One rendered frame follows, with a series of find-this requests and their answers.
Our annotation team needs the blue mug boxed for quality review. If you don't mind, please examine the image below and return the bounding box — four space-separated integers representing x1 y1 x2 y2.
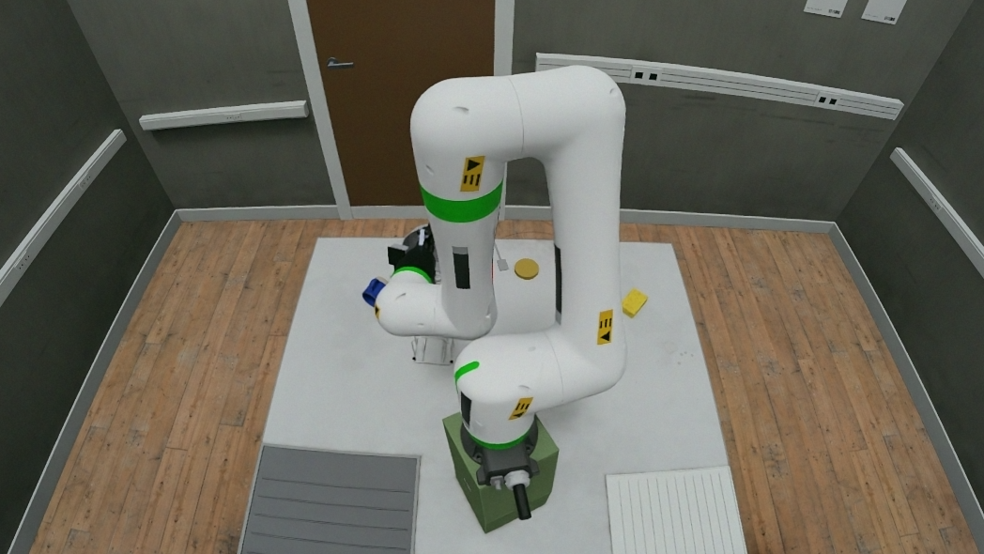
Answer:
361 276 388 308

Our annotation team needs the yellow block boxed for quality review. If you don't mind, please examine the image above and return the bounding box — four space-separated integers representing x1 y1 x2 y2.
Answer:
622 288 648 318

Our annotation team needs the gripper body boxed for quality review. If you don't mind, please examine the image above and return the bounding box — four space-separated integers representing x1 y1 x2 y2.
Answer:
405 240 437 268

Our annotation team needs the yellow round disc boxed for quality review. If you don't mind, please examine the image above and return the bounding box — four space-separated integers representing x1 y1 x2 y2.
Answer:
515 258 539 280

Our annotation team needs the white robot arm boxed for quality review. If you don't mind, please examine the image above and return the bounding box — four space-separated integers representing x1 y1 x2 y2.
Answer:
375 66 628 520

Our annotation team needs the white ribbed draining mat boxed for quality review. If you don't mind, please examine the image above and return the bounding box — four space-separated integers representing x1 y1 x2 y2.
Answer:
606 466 746 554

